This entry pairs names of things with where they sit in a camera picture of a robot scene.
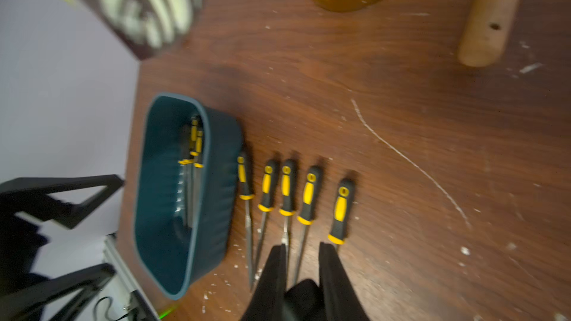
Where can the green spatula wooden handle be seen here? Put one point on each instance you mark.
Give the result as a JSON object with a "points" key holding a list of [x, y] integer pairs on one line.
{"points": [[486, 32]]}

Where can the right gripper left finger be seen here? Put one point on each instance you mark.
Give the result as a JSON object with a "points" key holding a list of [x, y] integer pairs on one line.
{"points": [[267, 300]]}

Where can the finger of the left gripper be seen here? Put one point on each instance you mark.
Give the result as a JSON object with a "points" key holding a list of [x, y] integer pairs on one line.
{"points": [[26, 297], [34, 197]]}

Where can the teal plastic storage box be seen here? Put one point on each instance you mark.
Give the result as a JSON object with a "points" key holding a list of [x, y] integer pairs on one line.
{"points": [[174, 255]]}

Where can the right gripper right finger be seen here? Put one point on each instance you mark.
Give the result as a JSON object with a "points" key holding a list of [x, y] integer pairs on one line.
{"points": [[340, 299]]}

